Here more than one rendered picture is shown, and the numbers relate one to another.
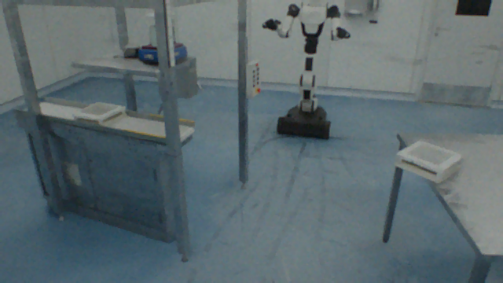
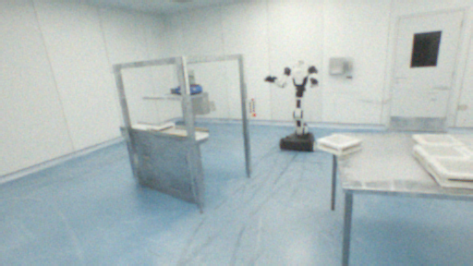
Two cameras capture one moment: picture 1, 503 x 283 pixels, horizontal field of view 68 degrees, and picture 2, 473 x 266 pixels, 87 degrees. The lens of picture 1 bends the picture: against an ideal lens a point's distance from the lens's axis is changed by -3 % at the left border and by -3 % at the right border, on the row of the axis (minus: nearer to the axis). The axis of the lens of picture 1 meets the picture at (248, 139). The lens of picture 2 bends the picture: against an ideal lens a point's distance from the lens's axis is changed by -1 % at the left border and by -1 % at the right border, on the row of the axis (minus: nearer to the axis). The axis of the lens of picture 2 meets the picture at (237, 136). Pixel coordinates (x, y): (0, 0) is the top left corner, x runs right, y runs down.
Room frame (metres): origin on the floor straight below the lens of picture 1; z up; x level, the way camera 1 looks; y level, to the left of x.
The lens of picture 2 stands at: (-0.32, -0.58, 1.53)
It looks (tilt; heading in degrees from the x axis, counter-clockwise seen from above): 16 degrees down; 13
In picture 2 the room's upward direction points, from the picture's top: 5 degrees counter-clockwise
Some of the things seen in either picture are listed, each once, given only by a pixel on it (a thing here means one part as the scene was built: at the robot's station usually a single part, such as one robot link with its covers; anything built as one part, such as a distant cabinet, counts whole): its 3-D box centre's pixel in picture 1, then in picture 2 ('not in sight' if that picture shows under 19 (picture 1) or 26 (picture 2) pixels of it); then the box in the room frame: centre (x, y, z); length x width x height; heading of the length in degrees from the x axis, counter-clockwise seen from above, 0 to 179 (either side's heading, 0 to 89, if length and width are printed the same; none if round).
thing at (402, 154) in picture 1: (430, 156); (338, 140); (1.69, -0.92, 0.88); 0.25 x 0.24 x 0.02; 130
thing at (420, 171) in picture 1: (427, 164); (338, 147); (1.69, -0.92, 0.83); 0.24 x 0.24 x 0.02; 40
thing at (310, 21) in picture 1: (313, 19); (300, 76); (4.16, -0.68, 1.23); 0.34 x 0.30 x 0.36; 75
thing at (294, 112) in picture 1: (306, 112); (300, 135); (4.14, -0.68, 0.19); 0.64 x 0.52 x 0.33; 165
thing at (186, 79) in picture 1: (177, 78); (199, 104); (2.24, 0.43, 1.13); 0.22 x 0.11 x 0.20; 67
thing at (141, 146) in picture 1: (99, 127); (160, 135); (2.35, 1.01, 0.76); 1.30 x 0.29 x 0.10; 67
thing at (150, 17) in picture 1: (161, 27); not in sight; (2.16, 0.49, 1.44); 0.15 x 0.15 x 0.19
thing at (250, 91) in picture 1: (253, 79); (250, 108); (2.83, -0.03, 0.96); 0.17 x 0.06 x 0.26; 157
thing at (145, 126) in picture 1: (98, 123); (160, 132); (2.35, 1.01, 0.79); 1.35 x 0.25 x 0.05; 67
